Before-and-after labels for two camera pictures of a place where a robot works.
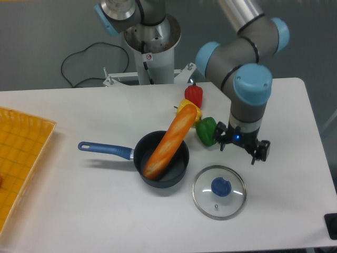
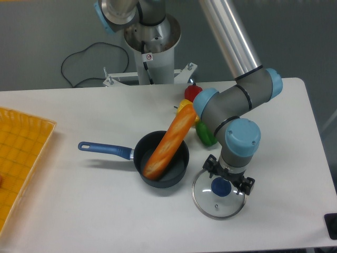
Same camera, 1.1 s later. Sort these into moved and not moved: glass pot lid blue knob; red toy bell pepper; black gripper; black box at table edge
Moved: black gripper
Not moved: red toy bell pepper; glass pot lid blue knob; black box at table edge
